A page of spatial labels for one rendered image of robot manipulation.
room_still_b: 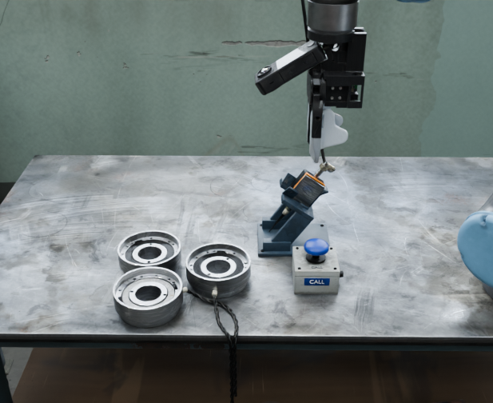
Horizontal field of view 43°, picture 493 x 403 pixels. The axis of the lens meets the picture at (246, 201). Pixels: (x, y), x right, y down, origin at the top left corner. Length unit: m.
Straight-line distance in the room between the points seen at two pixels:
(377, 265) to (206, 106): 1.65
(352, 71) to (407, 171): 0.47
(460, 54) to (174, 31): 1.12
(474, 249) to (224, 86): 1.84
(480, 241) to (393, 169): 0.58
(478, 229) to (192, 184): 0.66
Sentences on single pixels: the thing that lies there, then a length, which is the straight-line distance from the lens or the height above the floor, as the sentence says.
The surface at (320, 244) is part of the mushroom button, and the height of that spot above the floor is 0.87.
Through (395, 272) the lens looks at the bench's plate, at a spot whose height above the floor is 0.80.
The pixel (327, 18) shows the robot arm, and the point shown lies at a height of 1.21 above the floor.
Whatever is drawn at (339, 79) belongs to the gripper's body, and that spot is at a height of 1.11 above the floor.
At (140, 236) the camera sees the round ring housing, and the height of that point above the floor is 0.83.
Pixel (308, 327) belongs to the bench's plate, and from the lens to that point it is 0.96.
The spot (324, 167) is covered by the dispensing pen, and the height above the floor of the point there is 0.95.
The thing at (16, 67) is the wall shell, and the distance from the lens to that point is 2.74.
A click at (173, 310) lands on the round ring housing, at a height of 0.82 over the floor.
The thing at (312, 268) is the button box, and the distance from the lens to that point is 1.00.
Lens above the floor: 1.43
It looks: 30 degrees down
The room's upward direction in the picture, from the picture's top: straight up
